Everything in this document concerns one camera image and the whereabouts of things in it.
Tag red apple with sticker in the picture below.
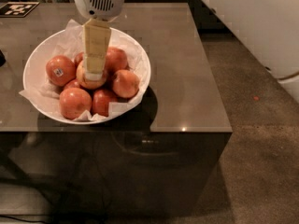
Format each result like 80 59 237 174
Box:
46 55 77 87

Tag dark object at left edge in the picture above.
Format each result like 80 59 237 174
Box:
0 50 6 67

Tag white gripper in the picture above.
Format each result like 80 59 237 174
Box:
74 0 125 81

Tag white paper liner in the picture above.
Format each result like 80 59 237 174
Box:
18 19 150 123

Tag white bowl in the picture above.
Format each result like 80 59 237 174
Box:
22 24 152 125

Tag dark red apple front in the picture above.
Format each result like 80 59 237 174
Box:
92 89 118 117

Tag black white fiducial marker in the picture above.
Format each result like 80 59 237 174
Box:
0 2 39 18

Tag small red apple middle left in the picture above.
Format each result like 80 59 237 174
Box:
64 78 81 90

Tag red apple back right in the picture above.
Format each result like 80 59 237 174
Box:
105 47 128 74

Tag yellowish apple with sticker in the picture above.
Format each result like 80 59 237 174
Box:
76 62 107 90

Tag red apple back left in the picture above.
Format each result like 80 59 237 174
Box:
74 52 83 66

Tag red apple front left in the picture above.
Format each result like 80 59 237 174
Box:
59 88 93 119

